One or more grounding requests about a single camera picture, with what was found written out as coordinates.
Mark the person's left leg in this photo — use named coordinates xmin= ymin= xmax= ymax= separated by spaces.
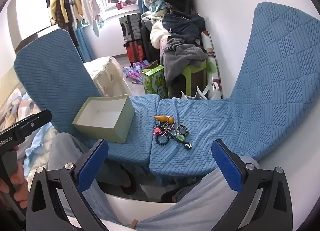
xmin=47 ymin=132 xmax=135 ymax=224

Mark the person's leg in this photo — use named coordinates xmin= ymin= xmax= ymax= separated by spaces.
xmin=47 ymin=132 xmax=135 ymax=224
xmin=140 ymin=166 xmax=240 ymax=231

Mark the green plastic stool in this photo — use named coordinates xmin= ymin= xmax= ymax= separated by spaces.
xmin=167 ymin=59 xmax=208 ymax=99

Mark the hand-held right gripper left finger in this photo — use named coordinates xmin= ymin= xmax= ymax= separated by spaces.
xmin=25 ymin=139 xmax=110 ymax=231

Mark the navy jacket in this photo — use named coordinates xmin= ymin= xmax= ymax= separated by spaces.
xmin=162 ymin=12 xmax=207 ymax=43

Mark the grey fleece towel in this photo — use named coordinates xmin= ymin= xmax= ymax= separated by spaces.
xmin=160 ymin=37 xmax=208 ymax=81

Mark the pastel patterned quilt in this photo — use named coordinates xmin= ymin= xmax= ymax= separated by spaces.
xmin=0 ymin=88 xmax=58 ymax=179

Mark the red suitcase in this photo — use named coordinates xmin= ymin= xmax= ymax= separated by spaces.
xmin=124 ymin=39 xmax=147 ymax=66

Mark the black slipper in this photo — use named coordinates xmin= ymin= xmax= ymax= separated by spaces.
xmin=160 ymin=186 xmax=190 ymax=204
xmin=120 ymin=171 xmax=138 ymax=195

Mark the blue textured sofa cover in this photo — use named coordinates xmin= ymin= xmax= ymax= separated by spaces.
xmin=14 ymin=2 xmax=320 ymax=186

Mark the floral rolled mat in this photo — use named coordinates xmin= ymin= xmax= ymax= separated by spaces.
xmin=201 ymin=31 xmax=223 ymax=100

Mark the brown wooden hair clip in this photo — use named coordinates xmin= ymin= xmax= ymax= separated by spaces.
xmin=154 ymin=114 xmax=175 ymax=124

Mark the white cabinet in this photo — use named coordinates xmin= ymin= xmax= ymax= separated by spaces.
xmin=6 ymin=0 xmax=52 ymax=53

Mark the black beaded bracelet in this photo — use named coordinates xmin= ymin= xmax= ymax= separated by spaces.
xmin=175 ymin=124 xmax=189 ymax=136
xmin=155 ymin=134 xmax=170 ymax=146

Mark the row of hanging clothes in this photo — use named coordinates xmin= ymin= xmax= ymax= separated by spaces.
xmin=49 ymin=0 xmax=110 ymax=37

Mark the green cardboard box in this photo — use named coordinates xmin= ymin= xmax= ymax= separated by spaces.
xmin=72 ymin=94 xmax=135 ymax=144

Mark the person's right leg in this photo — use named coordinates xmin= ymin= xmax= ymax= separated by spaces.
xmin=140 ymin=166 xmax=240 ymax=231

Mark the grey suitcase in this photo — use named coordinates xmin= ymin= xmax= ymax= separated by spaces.
xmin=119 ymin=14 xmax=142 ymax=42

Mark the white tote bag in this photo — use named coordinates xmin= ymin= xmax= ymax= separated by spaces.
xmin=181 ymin=81 xmax=220 ymax=100

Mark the person's left hand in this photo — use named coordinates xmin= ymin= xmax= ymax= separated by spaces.
xmin=0 ymin=146 xmax=29 ymax=209

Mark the dark beaded hair tie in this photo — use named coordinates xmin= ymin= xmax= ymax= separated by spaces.
xmin=159 ymin=122 xmax=175 ymax=134

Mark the green printed carton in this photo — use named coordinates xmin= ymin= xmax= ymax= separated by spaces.
xmin=141 ymin=64 xmax=169 ymax=96

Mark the black suitcase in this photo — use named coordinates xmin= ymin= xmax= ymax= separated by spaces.
xmin=139 ymin=18 xmax=160 ymax=62

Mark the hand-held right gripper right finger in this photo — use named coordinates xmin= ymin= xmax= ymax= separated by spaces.
xmin=211 ymin=139 xmax=294 ymax=231

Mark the cream garment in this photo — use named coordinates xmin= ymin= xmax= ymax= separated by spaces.
xmin=150 ymin=19 xmax=173 ymax=48

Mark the lace covered table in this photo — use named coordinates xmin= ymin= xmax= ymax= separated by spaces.
xmin=84 ymin=56 xmax=129 ymax=97

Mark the colourful cloth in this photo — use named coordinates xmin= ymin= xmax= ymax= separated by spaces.
xmin=122 ymin=61 xmax=157 ymax=84

